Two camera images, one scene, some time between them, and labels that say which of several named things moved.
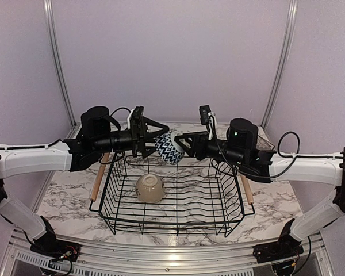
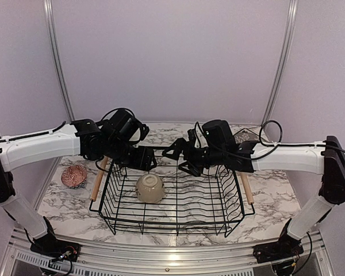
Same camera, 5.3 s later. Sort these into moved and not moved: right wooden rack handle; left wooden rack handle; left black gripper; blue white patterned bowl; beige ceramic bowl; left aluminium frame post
Moved: blue white patterned bowl; left black gripper
Not moved: right wooden rack handle; left aluminium frame post; left wooden rack handle; beige ceramic bowl
